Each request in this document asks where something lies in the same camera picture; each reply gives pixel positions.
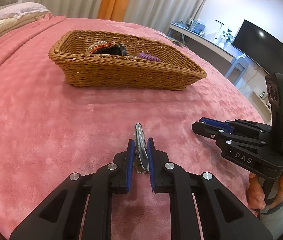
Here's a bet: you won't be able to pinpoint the silver metal hair clip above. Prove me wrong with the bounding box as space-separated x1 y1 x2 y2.
133 122 149 174

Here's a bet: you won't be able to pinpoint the purple spiral hair tie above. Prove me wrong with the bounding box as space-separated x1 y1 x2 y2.
137 52 163 63

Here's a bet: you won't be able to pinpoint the black smartwatch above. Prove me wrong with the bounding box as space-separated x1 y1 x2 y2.
90 43 127 56

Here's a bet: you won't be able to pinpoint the grey sleeve forearm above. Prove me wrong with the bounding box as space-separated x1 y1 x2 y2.
259 201 283 239

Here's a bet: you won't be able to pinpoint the person's right hand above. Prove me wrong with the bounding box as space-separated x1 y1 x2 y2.
246 172 283 211

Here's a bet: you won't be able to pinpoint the white chair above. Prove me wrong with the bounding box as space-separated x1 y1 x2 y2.
225 56 248 86

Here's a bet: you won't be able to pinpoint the black monitor screen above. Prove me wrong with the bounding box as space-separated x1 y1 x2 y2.
232 20 283 74

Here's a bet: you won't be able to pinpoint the small potted plant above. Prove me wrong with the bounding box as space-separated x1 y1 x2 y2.
222 28 233 42

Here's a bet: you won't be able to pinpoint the small items on bed edge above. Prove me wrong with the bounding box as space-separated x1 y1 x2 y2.
160 33 188 49

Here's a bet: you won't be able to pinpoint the pink bed blanket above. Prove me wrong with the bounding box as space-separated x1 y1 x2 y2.
0 16 262 237

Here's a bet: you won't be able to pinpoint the white desk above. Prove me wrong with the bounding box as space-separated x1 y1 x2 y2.
167 23 236 63

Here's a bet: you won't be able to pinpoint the white desk lamp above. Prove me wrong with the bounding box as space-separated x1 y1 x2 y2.
214 20 224 40

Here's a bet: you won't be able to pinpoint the brown wicker basket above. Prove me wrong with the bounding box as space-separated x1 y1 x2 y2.
49 30 207 90

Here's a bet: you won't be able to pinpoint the orange curtain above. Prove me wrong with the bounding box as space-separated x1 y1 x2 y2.
97 0 129 22

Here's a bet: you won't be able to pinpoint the cream patterned pillow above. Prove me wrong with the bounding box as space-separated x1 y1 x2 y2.
0 12 48 37

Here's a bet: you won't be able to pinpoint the pink pillow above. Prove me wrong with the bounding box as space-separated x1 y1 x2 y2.
0 2 49 20

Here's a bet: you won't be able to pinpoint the peach bead bracelet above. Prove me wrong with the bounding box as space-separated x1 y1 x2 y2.
85 39 107 54

